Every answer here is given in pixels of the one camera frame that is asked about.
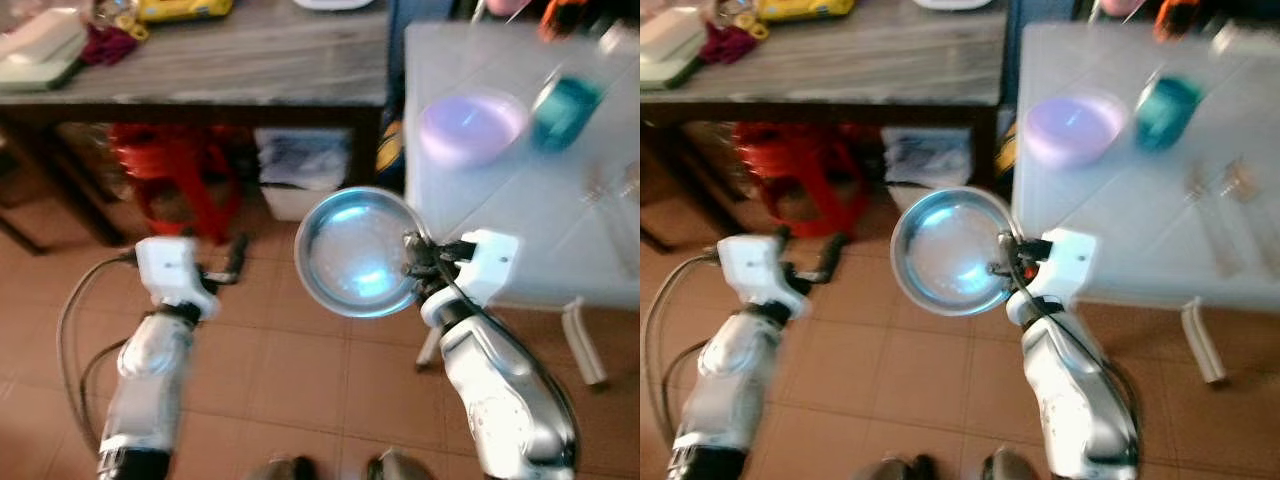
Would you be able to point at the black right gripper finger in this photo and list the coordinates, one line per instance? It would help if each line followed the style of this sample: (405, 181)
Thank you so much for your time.
(411, 250)
(1005, 250)

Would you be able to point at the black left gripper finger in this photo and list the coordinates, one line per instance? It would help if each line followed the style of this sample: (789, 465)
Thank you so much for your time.
(238, 255)
(782, 234)
(834, 252)

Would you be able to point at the round shallow metal dish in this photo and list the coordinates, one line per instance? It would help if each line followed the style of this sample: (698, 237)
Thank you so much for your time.
(355, 255)
(950, 255)

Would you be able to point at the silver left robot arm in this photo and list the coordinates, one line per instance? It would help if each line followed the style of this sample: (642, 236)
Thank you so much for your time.
(725, 390)
(150, 390)

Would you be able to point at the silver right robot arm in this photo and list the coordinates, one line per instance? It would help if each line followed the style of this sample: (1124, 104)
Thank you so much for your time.
(1080, 400)
(505, 400)

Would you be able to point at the red plastic stool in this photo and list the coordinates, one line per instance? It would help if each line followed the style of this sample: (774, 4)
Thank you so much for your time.
(175, 170)
(795, 165)

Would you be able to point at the white folding table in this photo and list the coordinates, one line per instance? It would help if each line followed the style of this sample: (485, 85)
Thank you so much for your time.
(1150, 230)
(540, 220)

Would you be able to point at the white plastic bin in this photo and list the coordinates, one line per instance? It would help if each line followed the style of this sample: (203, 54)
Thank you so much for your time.
(925, 165)
(300, 170)

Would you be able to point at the purple plastic bowl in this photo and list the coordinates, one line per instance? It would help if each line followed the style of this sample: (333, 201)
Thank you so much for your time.
(470, 128)
(1075, 130)

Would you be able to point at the clear glass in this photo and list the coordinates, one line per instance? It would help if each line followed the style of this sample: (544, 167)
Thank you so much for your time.
(612, 182)
(1225, 210)

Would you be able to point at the dark wooden marble-top table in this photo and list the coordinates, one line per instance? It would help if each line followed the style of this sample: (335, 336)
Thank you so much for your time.
(200, 65)
(830, 60)

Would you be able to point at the teal plastic cup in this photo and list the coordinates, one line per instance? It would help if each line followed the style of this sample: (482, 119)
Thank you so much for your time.
(565, 112)
(1168, 112)

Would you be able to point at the dark red crumpled cloth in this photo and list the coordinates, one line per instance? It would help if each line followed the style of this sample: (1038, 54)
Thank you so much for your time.
(108, 44)
(732, 42)

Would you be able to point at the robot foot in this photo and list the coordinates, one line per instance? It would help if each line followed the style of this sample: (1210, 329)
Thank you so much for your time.
(285, 468)
(1010, 466)
(900, 468)
(400, 467)

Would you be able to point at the white flat case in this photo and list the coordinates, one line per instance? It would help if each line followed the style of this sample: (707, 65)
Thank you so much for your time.
(40, 50)
(670, 48)

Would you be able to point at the yellow packet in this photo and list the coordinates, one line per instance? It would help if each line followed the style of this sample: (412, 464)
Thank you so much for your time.
(185, 9)
(805, 8)

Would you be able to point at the white plate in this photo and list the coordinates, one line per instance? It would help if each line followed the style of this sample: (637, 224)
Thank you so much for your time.
(333, 3)
(950, 3)

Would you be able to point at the orange red item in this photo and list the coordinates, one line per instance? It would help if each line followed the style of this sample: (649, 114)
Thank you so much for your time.
(1175, 18)
(562, 18)

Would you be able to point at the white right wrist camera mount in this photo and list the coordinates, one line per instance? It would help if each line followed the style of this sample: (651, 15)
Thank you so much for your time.
(488, 265)
(1065, 262)

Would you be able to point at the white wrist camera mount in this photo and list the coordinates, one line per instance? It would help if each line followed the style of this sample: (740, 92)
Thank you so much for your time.
(488, 265)
(1065, 262)
(752, 268)
(170, 270)

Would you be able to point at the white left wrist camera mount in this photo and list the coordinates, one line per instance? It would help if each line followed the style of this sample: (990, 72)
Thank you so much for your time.
(752, 268)
(170, 270)

